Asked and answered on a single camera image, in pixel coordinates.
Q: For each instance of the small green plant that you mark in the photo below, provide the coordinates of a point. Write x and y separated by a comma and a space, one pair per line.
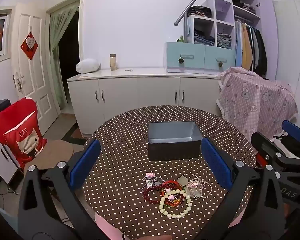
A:
181, 39

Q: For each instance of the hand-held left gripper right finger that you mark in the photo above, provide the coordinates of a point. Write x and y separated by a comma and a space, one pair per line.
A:
217, 165

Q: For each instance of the white panel door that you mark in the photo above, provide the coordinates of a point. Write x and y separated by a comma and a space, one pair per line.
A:
40, 85

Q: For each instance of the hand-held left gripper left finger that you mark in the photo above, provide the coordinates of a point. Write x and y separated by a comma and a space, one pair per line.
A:
86, 162

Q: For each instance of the grey metal handrail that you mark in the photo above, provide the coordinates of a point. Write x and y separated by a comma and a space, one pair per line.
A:
190, 7

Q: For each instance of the red cloth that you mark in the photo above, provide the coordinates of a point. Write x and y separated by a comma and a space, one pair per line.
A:
259, 160

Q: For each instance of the folded jeans stack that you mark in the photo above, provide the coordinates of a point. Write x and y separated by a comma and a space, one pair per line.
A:
203, 38

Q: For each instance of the black folded clothes stack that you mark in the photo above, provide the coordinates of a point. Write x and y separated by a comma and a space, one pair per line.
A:
243, 5

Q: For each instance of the grey folded clothes stack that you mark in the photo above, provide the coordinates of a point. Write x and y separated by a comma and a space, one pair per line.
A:
224, 41

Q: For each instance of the pale round jade pendant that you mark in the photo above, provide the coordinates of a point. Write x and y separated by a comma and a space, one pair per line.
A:
183, 180

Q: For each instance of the row of hanging clothes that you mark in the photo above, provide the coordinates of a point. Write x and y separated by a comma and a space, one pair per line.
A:
250, 47

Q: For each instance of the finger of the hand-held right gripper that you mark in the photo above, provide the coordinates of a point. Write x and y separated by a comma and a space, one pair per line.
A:
293, 130
263, 145

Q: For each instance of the white pillow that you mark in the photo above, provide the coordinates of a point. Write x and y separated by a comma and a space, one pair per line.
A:
88, 65

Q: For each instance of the dark folded clothes stack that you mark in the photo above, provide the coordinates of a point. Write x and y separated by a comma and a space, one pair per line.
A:
200, 11

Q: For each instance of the teal two-drawer chest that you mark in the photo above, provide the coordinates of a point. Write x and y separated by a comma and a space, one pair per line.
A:
190, 57

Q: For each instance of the white sideboard cabinet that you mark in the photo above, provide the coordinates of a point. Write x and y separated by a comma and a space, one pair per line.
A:
155, 90

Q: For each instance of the red chair cover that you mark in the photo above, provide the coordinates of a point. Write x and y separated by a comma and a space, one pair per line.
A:
20, 120

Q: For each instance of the black device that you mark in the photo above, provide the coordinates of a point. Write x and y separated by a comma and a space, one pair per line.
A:
2, 104

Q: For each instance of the grey metal box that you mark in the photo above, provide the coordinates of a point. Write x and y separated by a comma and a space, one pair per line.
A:
175, 152

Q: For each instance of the white low cabinet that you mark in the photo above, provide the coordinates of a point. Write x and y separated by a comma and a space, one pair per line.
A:
0, 162

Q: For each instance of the red diamond door decoration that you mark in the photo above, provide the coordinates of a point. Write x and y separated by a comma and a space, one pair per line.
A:
29, 45

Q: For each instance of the pink printed blanket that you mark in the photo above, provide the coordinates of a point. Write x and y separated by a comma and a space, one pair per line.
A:
255, 100

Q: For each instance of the white shelving wardrobe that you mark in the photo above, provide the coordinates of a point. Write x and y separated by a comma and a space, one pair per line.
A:
223, 12

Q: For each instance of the pink cloth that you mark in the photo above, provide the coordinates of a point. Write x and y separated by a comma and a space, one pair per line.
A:
107, 227

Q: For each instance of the green curtain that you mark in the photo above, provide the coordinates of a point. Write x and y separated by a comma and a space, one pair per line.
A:
58, 30

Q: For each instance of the beige jar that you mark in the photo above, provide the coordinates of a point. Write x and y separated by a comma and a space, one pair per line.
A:
112, 63

